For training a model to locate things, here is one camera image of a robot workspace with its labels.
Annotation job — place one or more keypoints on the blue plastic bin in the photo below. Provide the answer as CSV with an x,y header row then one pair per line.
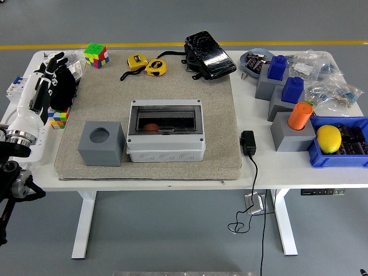
x,y
330,161

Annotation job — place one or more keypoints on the rubik's cube white face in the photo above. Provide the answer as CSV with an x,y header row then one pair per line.
x,y
59,119

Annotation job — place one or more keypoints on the rubik's cube green face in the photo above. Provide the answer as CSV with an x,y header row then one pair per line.
x,y
96,56

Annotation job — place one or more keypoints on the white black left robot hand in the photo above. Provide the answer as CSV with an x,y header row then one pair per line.
x,y
27,106

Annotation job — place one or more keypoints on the grey holder block round hole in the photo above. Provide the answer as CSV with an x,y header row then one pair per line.
x,y
100,152

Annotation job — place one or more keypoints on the black cloth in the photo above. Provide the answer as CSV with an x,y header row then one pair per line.
x,y
64,92

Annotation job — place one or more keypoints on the clear bag of resistors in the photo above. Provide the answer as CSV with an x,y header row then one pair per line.
x,y
336,95

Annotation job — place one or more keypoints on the small metal prongs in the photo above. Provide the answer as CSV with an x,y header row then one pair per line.
x,y
243,76

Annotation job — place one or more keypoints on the blue-grey dish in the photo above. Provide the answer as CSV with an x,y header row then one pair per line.
x,y
243,61

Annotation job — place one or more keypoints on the orange cylinder battery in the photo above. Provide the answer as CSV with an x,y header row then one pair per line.
x,y
299,116
151,127

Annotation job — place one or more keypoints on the grey electrical junction box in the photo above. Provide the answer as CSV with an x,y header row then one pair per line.
x,y
165,149

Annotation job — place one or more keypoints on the white table leg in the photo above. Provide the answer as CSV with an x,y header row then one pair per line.
x,y
284,224
83,224

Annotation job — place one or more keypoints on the black table control panel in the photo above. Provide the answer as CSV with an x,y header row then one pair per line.
x,y
322,192

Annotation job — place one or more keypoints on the clear bag white label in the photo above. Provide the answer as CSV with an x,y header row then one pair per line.
x,y
303,67

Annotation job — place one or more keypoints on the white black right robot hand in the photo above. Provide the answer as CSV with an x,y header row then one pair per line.
x,y
364,273

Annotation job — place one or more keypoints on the blue block battery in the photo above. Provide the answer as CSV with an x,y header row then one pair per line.
x,y
292,90
277,67

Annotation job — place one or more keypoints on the black capacitors heap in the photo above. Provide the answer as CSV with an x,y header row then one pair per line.
x,y
353,138

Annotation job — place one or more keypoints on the glossy black pouch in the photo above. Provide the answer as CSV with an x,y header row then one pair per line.
x,y
212,57

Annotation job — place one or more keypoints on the clear bags of small parts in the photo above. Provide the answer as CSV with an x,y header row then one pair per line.
x,y
73,59

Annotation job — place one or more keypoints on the yellow lemon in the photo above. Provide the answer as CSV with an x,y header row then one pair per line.
x,y
329,139

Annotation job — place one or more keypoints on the black power adapter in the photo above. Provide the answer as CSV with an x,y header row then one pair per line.
x,y
248,143

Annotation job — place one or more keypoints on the silver metal bracket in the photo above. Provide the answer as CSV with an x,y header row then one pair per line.
x,y
256,205

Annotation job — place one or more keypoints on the clear bag of blue parts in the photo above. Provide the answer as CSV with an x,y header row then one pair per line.
x,y
330,69

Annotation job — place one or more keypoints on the grey-brown mat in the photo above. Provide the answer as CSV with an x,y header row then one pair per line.
x,y
215,115

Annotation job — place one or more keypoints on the smoky transparent box lid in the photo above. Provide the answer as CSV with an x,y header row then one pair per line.
x,y
187,120

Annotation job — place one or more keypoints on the white power strip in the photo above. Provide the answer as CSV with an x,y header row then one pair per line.
x,y
43,143

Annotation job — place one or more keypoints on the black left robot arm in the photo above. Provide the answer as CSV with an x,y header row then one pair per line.
x,y
11,172

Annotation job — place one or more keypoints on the small green object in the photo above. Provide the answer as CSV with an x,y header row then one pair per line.
x,y
309,102

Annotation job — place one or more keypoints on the white circuit breaker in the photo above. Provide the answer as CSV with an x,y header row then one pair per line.
x,y
14,86

